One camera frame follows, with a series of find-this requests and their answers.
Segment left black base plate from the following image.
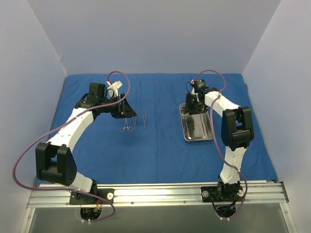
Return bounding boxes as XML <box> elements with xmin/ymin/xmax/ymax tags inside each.
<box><xmin>69</xmin><ymin>188</ymin><xmax>115</xmax><ymax>205</ymax></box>

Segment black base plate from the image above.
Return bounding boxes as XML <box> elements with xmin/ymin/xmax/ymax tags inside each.
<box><xmin>200</xmin><ymin>186</ymin><xmax>244</xmax><ymax>202</ymax></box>
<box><xmin>69</xmin><ymin>188</ymin><xmax>115</xmax><ymax>205</ymax></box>

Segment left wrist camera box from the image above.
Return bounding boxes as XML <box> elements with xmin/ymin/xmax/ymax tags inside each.
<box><xmin>107</xmin><ymin>81</ymin><xmax>122</xmax><ymax>98</ymax></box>

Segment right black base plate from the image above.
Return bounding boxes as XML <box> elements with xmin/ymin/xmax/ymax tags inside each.
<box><xmin>200</xmin><ymin>186</ymin><xmax>244</xmax><ymax>202</ymax></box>

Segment steel instrument tray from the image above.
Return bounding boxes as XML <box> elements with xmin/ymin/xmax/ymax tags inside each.
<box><xmin>179</xmin><ymin>104</ymin><xmax>213</xmax><ymax>142</ymax></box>

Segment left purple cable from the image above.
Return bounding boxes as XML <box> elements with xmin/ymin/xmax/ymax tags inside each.
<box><xmin>12</xmin><ymin>71</ymin><xmax>132</xmax><ymax>221</ymax></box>

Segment blue surgical drape cloth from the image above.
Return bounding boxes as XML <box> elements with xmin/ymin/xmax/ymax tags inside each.
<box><xmin>52</xmin><ymin>73</ymin><xmax>278</xmax><ymax>184</ymax></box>

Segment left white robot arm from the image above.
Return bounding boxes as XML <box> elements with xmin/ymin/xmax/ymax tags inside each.
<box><xmin>35</xmin><ymin>81</ymin><xmax>136</xmax><ymax>203</ymax></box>

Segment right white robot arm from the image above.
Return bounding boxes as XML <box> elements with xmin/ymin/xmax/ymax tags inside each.
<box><xmin>185</xmin><ymin>80</ymin><xmax>254</xmax><ymax>200</ymax></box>

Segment aluminium front rail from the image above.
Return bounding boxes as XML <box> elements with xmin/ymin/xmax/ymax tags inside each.
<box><xmin>27</xmin><ymin>181</ymin><xmax>289</xmax><ymax>208</ymax></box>

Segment steel forceps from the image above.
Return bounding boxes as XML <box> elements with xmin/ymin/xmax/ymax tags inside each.
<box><xmin>120</xmin><ymin>118</ymin><xmax>133</xmax><ymax>133</ymax></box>

